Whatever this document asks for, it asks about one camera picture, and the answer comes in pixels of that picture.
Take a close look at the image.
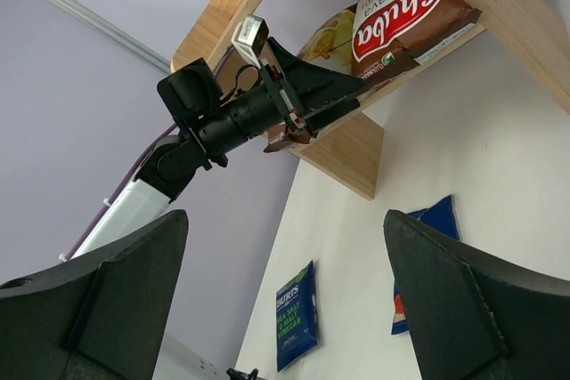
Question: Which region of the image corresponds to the wooden two-tier shelf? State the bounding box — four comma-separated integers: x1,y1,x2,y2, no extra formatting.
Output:
171,0,569,200

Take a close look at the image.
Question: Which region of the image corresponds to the blue Burts sea salt vinegar bag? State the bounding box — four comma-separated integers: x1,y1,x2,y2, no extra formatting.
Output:
275,260,319,372

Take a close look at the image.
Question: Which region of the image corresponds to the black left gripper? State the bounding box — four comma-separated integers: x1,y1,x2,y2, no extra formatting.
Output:
256,37,366,133

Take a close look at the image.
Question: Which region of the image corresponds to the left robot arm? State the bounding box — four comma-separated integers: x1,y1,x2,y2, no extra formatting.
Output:
61,37,366,262

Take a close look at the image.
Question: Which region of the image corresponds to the Chuba cassava chips bag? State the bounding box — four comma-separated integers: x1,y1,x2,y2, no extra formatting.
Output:
351,0,481,87
263,4,356,153

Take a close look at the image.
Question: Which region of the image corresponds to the left aluminium frame post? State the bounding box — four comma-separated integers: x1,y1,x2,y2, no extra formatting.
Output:
47,0,170,74

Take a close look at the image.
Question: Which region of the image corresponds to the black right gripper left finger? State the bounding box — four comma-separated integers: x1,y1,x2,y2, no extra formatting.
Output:
1,210,189,379

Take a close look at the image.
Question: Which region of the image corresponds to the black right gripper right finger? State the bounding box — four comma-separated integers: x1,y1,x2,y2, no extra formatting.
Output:
384,210,569,379

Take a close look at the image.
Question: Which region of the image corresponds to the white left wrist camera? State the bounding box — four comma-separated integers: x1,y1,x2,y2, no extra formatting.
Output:
232,15,269,69

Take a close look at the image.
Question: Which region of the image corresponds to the blue Burts spicy chilli bag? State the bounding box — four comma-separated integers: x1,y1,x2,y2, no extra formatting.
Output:
391,194,460,336

